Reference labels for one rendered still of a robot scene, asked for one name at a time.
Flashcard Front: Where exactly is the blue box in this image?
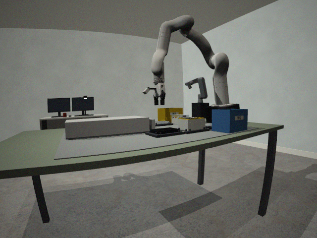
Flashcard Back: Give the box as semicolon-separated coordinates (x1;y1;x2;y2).
212;109;248;133

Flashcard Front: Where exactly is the yellow open-top bin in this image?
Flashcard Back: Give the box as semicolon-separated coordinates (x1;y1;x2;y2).
158;108;183;123

